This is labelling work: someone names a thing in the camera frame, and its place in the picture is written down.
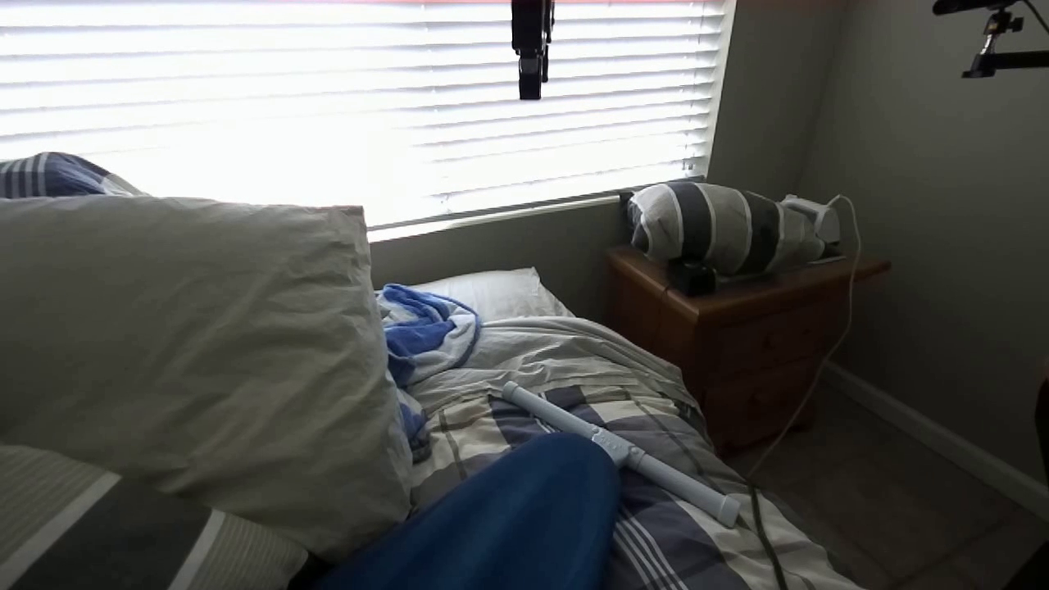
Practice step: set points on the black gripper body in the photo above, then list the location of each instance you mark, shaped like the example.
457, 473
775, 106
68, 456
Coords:
532, 26

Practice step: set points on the large white pillow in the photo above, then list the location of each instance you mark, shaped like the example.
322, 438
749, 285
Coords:
198, 349

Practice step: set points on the grey striped pillow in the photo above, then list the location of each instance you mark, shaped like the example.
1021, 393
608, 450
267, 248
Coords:
711, 224
99, 537

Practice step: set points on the blue plaid pillow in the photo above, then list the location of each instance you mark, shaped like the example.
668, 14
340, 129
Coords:
54, 176

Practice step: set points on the window with white blinds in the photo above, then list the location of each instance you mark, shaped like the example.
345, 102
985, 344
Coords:
330, 110

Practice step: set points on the white crumpled duvet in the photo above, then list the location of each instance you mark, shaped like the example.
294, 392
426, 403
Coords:
526, 344

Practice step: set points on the blue white crumpled cloth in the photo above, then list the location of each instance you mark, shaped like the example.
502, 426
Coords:
420, 328

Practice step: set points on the white electronic device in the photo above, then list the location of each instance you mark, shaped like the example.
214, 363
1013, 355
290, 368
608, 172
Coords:
813, 219

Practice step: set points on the brown wooden nightstand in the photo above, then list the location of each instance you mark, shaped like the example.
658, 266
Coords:
756, 349

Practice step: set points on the white plastic tube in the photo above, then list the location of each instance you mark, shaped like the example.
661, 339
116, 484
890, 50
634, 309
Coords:
610, 444

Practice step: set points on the dark blue cushion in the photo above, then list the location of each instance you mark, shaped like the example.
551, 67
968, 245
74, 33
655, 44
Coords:
502, 526

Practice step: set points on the blue plaid blanket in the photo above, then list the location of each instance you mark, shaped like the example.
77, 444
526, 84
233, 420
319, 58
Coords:
677, 537

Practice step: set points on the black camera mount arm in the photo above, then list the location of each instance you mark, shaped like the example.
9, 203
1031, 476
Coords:
1003, 58

